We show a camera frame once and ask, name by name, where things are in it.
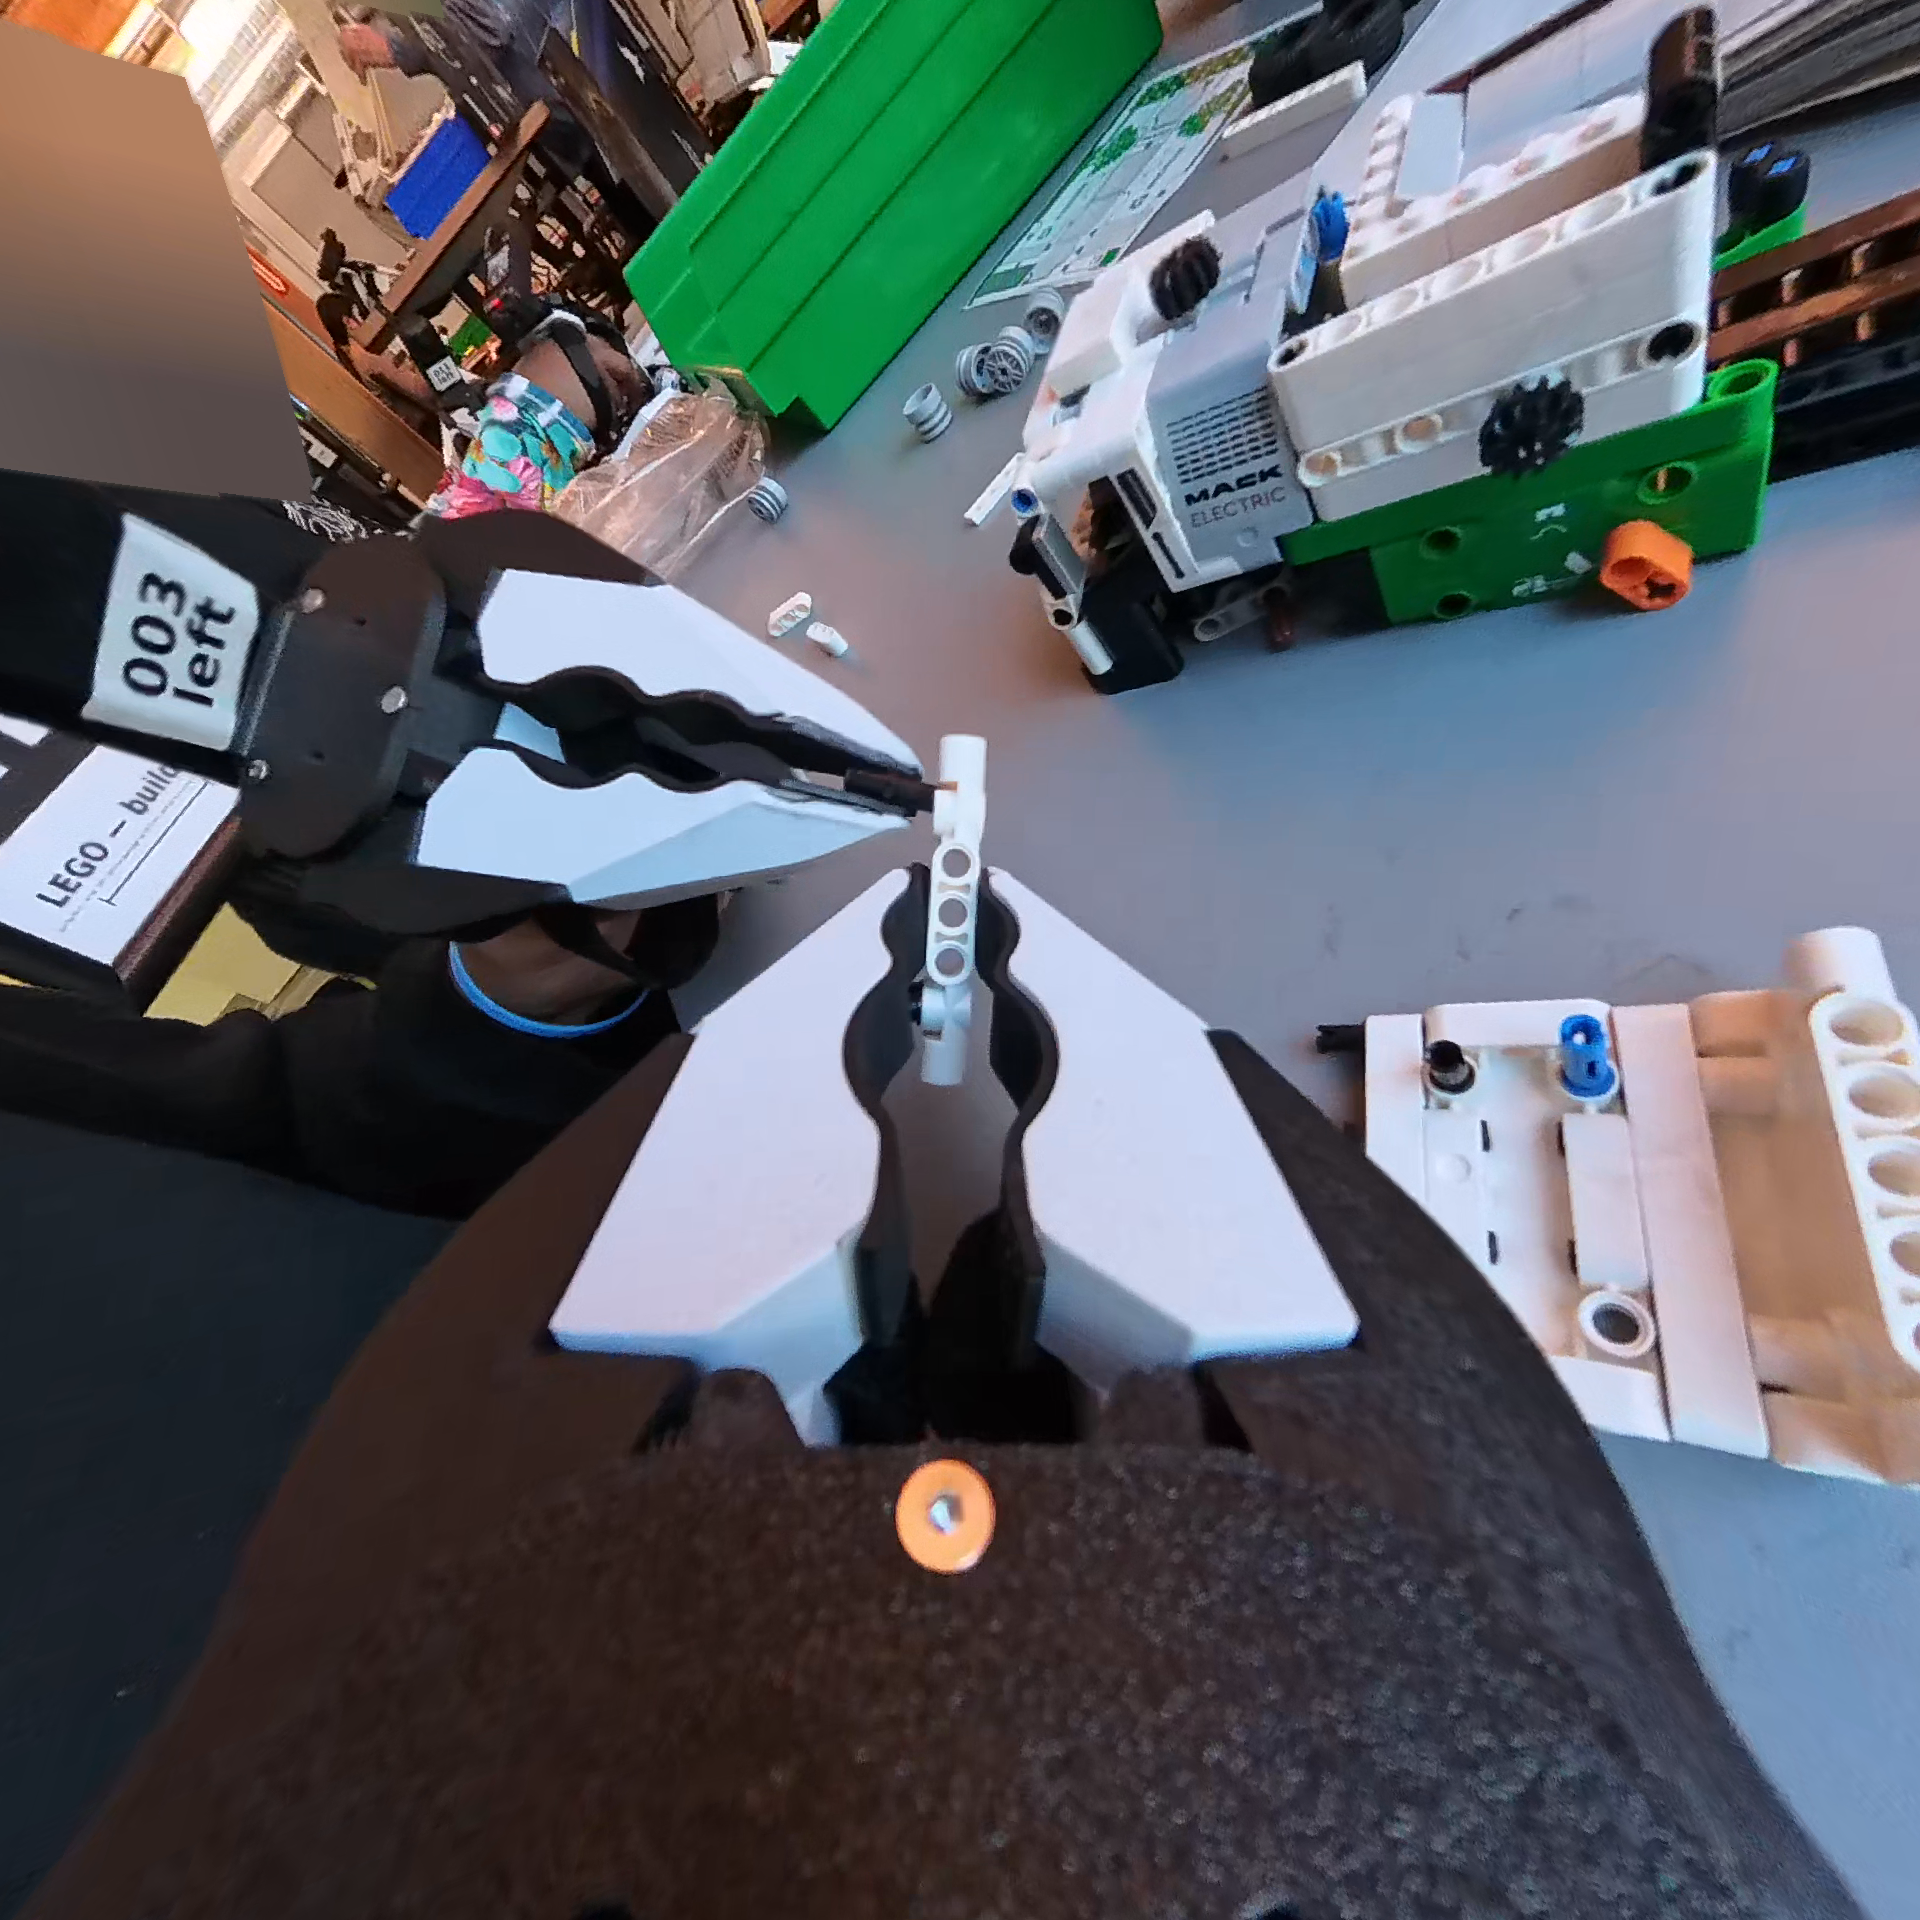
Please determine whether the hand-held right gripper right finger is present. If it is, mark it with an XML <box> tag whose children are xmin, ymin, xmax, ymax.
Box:
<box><xmin>957</xmin><ymin>866</ymin><xmax>1362</xmax><ymax>1407</ymax></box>

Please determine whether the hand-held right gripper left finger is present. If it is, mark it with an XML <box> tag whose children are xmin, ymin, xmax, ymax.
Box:
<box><xmin>552</xmin><ymin>866</ymin><xmax>931</xmax><ymax>1453</ymax></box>

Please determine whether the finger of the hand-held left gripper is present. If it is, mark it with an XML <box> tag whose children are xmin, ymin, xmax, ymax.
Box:
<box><xmin>475</xmin><ymin>566</ymin><xmax>926</xmax><ymax>787</ymax></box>
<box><xmin>411</xmin><ymin>708</ymin><xmax>924</xmax><ymax>911</ymax></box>

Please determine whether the white lego beam assembly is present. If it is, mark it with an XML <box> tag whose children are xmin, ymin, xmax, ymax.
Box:
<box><xmin>911</xmin><ymin>736</ymin><xmax>993</xmax><ymax>1084</ymax></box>

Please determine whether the person's left forearm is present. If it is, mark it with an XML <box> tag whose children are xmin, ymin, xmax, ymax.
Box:
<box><xmin>0</xmin><ymin>958</ymin><xmax>684</xmax><ymax>1220</ymax></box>

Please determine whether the white lego panel subassembly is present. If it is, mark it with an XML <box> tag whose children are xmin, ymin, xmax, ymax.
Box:
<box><xmin>1319</xmin><ymin>927</ymin><xmax>1920</xmax><ymax>1485</ymax></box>

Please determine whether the white green lego truck model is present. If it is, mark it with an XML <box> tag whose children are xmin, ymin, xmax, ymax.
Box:
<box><xmin>1008</xmin><ymin>8</ymin><xmax>1920</xmax><ymax>698</ymax></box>

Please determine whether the white lego plate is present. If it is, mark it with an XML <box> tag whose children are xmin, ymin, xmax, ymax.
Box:
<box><xmin>1220</xmin><ymin>65</ymin><xmax>1372</xmax><ymax>157</ymax></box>

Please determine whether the person's left hand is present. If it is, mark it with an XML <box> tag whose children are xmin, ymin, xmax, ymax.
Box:
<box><xmin>447</xmin><ymin>891</ymin><xmax>727</xmax><ymax>1039</ymax></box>

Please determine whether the clear plastic bag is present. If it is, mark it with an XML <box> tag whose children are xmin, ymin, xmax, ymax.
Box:
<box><xmin>552</xmin><ymin>374</ymin><xmax>778</xmax><ymax>587</ymax></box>

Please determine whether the blue wristband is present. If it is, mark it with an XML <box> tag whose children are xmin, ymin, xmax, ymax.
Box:
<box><xmin>443</xmin><ymin>945</ymin><xmax>658</xmax><ymax>1046</ymax></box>

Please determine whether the floral patterned cloth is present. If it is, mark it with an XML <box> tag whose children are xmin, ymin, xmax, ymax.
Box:
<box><xmin>435</xmin><ymin>301</ymin><xmax>660</xmax><ymax>522</ymax></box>

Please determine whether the task instruction sign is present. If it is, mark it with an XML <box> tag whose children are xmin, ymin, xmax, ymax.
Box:
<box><xmin>0</xmin><ymin>714</ymin><xmax>253</xmax><ymax>1008</ymax></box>

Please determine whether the yellow sheet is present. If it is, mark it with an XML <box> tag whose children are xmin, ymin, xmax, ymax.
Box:
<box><xmin>154</xmin><ymin>909</ymin><xmax>378</xmax><ymax>1025</ymax></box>

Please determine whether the brown work desk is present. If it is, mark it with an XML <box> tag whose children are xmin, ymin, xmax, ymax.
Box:
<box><xmin>325</xmin><ymin>96</ymin><xmax>631</xmax><ymax>437</ymax></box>

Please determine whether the dark grey panel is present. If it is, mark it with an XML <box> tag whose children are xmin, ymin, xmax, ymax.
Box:
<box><xmin>0</xmin><ymin>20</ymin><xmax>313</xmax><ymax>503</ymax></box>

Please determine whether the blue plastic crate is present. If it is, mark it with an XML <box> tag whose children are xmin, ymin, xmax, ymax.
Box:
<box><xmin>390</xmin><ymin>110</ymin><xmax>498</xmax><ymax>243</ymax></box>

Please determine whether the green plastic bin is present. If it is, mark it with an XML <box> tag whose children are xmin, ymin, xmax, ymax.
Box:
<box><xmin>618</xmin><ymin>0</ymin><xmax>1165</xmax><ymax>437</ymax></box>

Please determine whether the person's black jacket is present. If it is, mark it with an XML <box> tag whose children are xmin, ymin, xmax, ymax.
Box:
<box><xmin>0</xmin><ymin>1109</ymin><xmax>502</xmax><ymax>1920</ymax></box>

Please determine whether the green printed sticker sheet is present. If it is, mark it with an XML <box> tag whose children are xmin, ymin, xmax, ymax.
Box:
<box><xmin>966</xmin><ymin>17</ymin><xmax>1318</xmax><ymax>313</ymax></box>

